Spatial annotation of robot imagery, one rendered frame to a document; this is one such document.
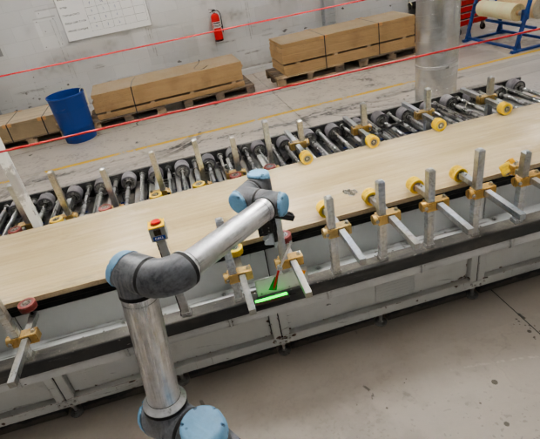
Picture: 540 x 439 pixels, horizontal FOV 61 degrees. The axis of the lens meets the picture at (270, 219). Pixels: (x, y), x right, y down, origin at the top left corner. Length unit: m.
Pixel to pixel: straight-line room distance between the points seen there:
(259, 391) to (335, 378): 0.44
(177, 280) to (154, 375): 0.40
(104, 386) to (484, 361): 2.13
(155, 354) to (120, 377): 1.37
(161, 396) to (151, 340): 0.23
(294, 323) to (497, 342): 1.16
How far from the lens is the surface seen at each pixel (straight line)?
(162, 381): 1.60
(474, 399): 2.73
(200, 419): 1.65
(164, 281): 1.30
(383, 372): 2.78
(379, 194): 2.16
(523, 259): 3.32
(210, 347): 2.77
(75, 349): 2.37
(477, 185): 2.42
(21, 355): 2.28
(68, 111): 7.37
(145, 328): 1.47
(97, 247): 2.63
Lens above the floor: 2.16
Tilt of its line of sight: 31 degrees down
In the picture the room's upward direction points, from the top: 11 degrees counter-clockwise
